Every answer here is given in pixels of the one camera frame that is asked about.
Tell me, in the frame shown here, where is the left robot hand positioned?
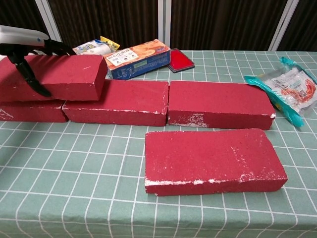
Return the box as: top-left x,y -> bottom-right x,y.
0,24 -> 77,98

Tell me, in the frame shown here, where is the red foam brick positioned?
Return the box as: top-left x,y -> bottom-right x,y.
144,128 -> 289,197
61,79 -> 169,127
0,55 -> 108,102
167,80 -> 276,131
0,99 -> 69,123

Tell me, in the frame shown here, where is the dark ribbed partition panel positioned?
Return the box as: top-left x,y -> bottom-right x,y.
277,0 -> 317,52
0,0 -> 50,38
170,0 -> 289,52
48,0 -> 159,50

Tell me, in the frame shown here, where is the white roll snack package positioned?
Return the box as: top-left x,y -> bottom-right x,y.
71,36 -> 120,57

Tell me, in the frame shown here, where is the blue orange biscuit box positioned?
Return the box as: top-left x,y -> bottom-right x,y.
104,39 -> 171,80

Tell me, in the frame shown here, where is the green checked tablecloth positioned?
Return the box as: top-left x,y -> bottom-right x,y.
0,49 -> 317,238

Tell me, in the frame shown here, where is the red ink pad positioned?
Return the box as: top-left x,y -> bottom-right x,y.
167,48 -> 196,73

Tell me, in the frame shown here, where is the teal snack bag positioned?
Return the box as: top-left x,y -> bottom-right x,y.
244,56 -> 317,128

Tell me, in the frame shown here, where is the white partition frame post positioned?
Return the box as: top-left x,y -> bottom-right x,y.
268,0 -> 299,52
34,0 -> 65,50
158,0 -> 172,50

